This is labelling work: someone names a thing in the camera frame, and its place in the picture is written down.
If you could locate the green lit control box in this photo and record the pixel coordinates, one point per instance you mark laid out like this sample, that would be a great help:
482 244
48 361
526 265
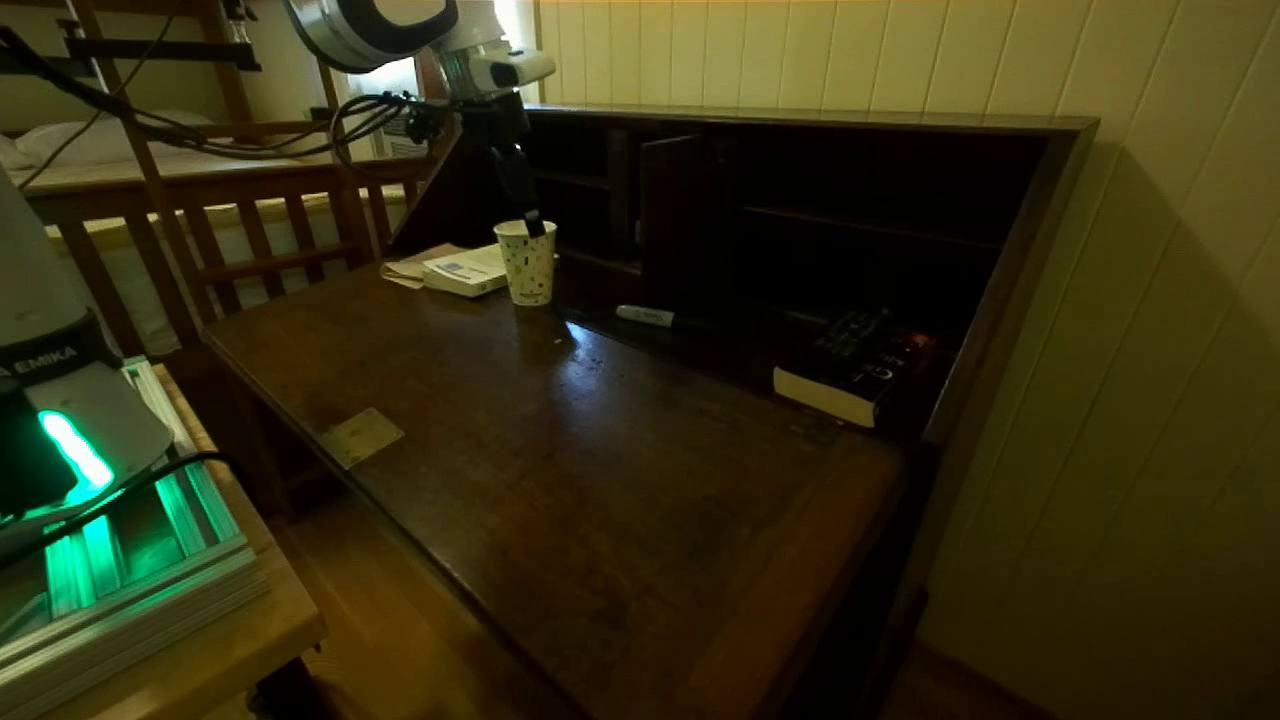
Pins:
107 561

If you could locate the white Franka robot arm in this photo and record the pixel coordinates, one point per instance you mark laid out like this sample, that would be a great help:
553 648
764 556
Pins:
386 27

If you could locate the dark wooden secretary desk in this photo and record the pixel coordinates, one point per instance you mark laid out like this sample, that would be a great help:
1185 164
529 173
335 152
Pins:
601 493

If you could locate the light wooden stand table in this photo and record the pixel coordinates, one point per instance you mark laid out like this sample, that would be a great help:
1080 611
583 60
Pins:
253 643

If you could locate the black remote control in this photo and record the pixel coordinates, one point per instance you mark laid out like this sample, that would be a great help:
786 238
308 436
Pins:
873 349

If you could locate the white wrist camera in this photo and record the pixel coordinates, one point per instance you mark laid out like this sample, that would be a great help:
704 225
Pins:
514 67

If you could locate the cream paper sheet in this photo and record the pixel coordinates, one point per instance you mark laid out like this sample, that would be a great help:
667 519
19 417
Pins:
405 265

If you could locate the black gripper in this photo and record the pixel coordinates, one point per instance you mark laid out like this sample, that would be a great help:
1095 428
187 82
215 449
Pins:
497 125

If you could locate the white speckled paper cup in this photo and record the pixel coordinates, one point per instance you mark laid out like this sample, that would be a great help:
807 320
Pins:
529 273

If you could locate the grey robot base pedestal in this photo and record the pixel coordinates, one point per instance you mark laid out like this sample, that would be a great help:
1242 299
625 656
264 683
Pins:
34 292

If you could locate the white notebook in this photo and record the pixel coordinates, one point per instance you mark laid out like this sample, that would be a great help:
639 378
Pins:
463 273

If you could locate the black marker with grey label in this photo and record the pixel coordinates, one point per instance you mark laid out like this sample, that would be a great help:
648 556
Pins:
646 317

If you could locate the brass plate on desk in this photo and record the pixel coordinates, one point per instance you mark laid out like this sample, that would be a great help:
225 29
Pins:
361 436

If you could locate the wooden ladder frame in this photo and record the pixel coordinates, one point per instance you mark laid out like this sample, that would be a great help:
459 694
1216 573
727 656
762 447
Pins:
141 145

